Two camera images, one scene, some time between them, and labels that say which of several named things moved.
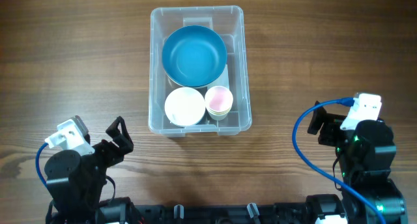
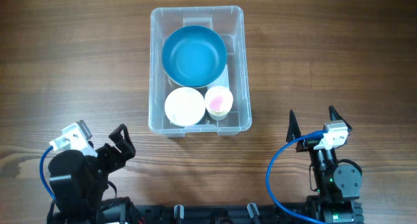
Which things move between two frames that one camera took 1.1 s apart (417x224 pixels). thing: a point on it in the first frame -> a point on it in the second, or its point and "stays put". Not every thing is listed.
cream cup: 219,117 stays put
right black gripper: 328,129 -> 313,143
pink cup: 219,99 stays put
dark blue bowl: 194,56 stays put
